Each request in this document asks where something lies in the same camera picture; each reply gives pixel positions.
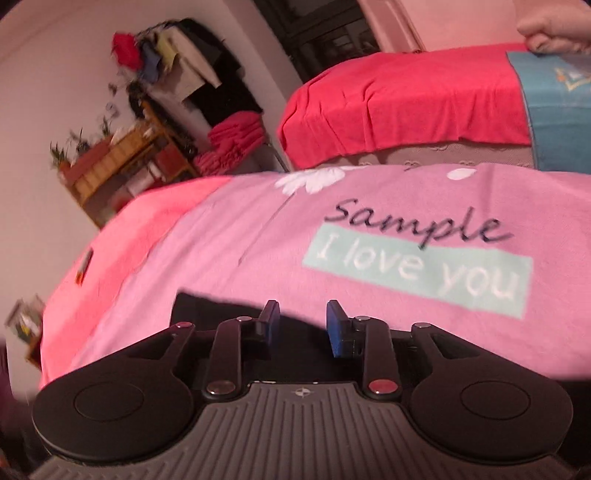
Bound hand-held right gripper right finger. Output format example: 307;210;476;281
325;299;482;400

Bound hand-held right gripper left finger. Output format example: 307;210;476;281
124;300;282;400

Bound black pants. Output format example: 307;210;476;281
170;291;416;385

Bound pink printed blanket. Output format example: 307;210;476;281
69;162;591;389

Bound coral bed sheet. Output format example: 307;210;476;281
39;176;232;389

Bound stack of pink folded clothes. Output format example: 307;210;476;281
193;112;269;177

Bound small orange object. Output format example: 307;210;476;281
76;248;94;285

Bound beige mattress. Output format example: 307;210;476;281
330;140;536;170

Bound wooden shelf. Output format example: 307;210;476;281
58;100;200;230

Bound red bed cover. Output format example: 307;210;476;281
276;44;532;170

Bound potted plant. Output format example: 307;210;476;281
50;128;94;171

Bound pile of hanging clothes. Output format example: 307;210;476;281
110;17;265;126

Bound dark window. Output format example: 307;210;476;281
253;0;380;85

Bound teal patterned quilt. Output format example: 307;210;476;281
505;48;591;175

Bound pink curtain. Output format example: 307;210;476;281
358;0;528;52

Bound beige cloth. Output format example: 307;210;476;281
516;4;591;55

